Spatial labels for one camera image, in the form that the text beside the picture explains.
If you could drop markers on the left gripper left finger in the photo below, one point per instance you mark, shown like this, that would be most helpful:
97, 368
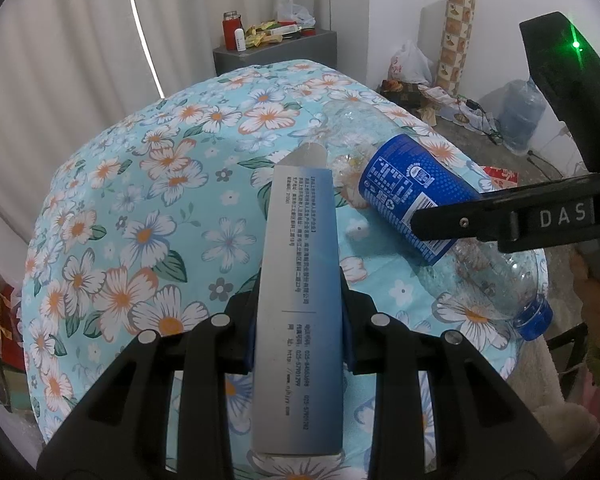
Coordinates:
159, 411

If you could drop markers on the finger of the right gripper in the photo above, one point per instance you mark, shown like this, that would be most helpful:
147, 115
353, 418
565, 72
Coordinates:
450, 222

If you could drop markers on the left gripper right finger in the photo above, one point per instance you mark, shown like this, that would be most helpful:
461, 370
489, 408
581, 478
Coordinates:
442, 411

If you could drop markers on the clear Pepsi plastic bottle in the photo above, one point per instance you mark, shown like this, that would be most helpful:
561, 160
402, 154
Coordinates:
489, 295

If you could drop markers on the blue white toothpaste box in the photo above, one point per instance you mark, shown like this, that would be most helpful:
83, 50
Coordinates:
297, 403

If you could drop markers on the person's right hand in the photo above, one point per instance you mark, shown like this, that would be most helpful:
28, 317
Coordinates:
588, 291

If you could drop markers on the red snack wrapper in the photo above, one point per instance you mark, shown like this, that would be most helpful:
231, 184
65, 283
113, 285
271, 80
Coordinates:
498, 179

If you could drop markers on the white power strip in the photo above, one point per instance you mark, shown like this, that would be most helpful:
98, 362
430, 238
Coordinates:
469, 115

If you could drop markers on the large blue water jug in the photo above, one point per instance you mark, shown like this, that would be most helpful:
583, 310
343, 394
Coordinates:
522, 109

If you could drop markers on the dark bag on floor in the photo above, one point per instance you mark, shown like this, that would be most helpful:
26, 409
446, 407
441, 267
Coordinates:
408, 96

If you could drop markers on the red gift bag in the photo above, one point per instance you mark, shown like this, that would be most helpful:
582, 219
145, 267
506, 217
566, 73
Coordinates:
11, 351

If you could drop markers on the white plastic bag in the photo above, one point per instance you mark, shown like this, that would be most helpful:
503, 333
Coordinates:
410, 65

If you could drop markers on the patterned rolled mat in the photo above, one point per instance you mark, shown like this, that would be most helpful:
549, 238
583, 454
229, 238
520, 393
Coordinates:
458, 20

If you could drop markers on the floral blue bed sheet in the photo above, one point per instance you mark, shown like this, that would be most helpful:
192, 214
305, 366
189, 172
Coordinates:
156, 222

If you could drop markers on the grey bedside cabinet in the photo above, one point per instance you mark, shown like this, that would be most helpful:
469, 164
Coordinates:
320, 48

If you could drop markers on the yellow snack packets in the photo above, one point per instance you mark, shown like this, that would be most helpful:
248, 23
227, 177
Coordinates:
271, 32

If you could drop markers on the clear plastic bag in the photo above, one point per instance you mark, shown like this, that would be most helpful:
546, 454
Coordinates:
289, 12

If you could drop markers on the white small bottle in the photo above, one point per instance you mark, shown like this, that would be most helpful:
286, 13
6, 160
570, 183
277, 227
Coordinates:
240, 40

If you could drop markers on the red thermos bottle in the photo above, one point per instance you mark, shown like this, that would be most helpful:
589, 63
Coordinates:
232, 20

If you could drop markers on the white curtain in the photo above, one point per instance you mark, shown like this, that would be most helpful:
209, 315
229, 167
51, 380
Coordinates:
70, 68

